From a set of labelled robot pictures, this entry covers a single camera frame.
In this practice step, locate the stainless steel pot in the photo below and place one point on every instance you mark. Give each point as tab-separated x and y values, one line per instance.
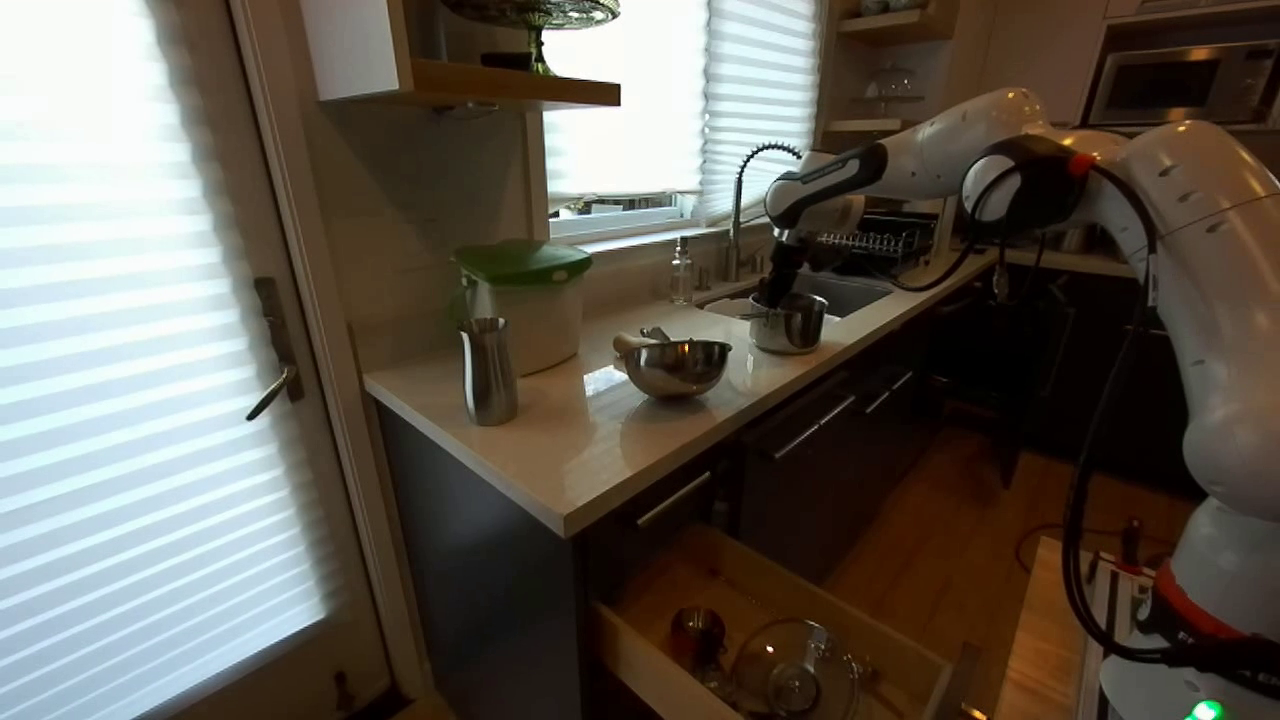
793	327

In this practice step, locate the white bin with green lid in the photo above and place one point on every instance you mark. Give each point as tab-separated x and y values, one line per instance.
535	289

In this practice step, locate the glass lids in drawer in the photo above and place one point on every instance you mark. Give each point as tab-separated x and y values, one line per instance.
783	669

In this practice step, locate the wooden wall shelf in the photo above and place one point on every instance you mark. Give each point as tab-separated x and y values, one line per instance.
421	49

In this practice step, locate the stainless steel mixing bowl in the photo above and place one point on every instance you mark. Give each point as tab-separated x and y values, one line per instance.
670	369

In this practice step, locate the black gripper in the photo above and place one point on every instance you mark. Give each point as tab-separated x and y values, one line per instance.
783	271

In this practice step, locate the dark under-counter cabinet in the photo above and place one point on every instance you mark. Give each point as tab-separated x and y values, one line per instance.
521	528

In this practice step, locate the clear soap dispenser bottle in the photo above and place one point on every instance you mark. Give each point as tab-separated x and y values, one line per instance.
685	273

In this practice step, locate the kitchen sink basin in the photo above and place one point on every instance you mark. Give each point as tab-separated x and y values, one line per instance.
844	293

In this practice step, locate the steel cylindrical canister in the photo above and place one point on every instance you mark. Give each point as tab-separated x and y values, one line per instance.
485	365

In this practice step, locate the door lever handle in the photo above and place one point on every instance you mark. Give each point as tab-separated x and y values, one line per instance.
285	379

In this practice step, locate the open wooden drawer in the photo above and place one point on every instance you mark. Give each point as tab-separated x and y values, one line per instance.
722	574

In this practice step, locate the microwave oven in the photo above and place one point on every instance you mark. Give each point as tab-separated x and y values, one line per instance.
1231	80

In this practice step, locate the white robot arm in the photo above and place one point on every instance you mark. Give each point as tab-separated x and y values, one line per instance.
1197	223

